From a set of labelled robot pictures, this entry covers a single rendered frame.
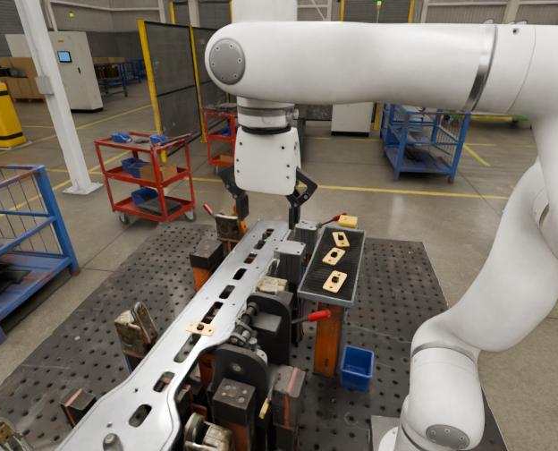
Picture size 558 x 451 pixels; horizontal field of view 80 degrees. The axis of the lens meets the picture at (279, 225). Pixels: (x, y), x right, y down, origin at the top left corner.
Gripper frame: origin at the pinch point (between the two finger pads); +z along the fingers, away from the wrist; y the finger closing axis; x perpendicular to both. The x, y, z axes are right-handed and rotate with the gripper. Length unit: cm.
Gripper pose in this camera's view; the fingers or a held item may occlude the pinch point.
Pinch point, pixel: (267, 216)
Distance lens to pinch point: 57.5
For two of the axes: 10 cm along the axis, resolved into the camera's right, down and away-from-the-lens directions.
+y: -9.5, -1.6, 2.8
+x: -3.3, 4.5, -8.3
